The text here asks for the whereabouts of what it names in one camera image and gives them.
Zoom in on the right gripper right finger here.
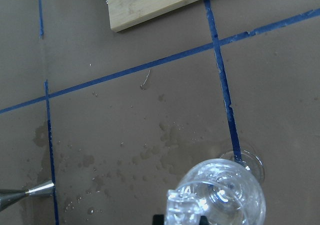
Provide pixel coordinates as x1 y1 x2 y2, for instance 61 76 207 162
199 215 208 225

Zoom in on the clear wine glass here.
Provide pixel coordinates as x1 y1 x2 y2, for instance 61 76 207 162
164 150 266 225

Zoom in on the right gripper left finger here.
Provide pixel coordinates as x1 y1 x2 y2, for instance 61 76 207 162
152 214 165 225

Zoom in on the steel cone jigger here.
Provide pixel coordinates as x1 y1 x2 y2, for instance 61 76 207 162
0 180 55 212

